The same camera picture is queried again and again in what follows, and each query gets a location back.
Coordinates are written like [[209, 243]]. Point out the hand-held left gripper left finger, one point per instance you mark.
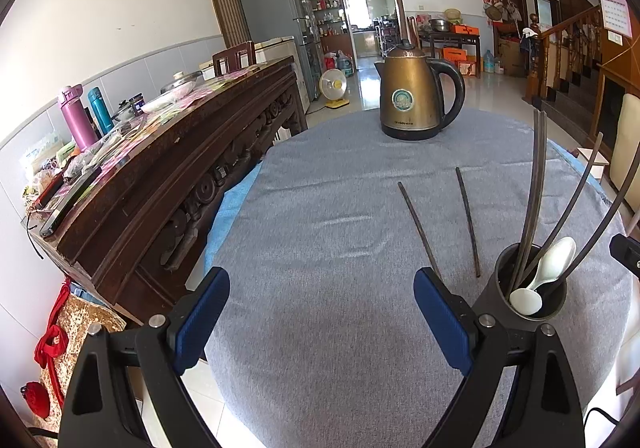
[[200, 323]]

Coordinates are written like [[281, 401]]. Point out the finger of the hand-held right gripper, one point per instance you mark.
[[627, 253]]

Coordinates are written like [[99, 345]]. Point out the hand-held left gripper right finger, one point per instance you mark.
[[445, 323]]

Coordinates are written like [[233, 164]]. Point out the dark metal chopstick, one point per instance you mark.
[[578, 188], [602, 234], [533, 188], [468, 223], [415, 223], [541, 172]]

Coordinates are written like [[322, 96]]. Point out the dark grey utensil holder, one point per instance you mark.
[[487, 293]]

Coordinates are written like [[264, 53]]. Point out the white ceramic spoon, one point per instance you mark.
[[557, 258], [525, 302]]

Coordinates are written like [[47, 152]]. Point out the light blue table cover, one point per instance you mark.
[[225, 218]]

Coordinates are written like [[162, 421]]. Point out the beige sofa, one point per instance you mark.
[[627, 142]]

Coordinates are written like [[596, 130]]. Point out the gold bag with red ribbon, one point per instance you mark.
[[85, 308]]

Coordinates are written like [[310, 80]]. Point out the grey tablecloth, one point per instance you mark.
[[325, 253]]

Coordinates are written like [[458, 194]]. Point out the carved dark wooden sideboard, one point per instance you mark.
[[150, 167]]

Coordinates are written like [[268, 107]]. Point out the black smartphone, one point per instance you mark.
[[70, 203]]

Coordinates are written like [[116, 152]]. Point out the wooden staircase railing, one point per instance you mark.
[[565, 42]]

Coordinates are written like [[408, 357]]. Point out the white bowl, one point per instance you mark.
[[165, 101]]

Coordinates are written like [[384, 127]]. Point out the dark lidded glass jar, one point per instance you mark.
[[137, 103]]

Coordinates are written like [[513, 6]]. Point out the teal thermos bottle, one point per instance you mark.
[[100, 112]]

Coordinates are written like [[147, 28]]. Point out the brass electric kettle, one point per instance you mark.
[[410, 92]]

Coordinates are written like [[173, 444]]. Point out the pink thermos bottle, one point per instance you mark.
[[77, 122]]

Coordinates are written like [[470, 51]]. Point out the metal pot lid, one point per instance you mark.
[[182, 80]]

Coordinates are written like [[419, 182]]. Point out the small white yellow fan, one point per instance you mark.
[[333, 85]]

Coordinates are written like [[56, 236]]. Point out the wooden chair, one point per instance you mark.
[[235, 57]]

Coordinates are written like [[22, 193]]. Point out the blue water jug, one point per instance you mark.
[[346, 66]]

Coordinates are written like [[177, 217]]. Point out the orange box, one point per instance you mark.
[[465, 29]]

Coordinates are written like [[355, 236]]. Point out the dark wooden side table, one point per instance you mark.
[[450, 40]]

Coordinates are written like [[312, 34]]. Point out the metal basin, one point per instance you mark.
[[439, 25]]

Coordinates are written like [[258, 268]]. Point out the grey refrigerator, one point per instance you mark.
[[270, 12]]

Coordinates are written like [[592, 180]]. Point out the kitchen shelf with bottles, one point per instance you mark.
[[325, 12]]

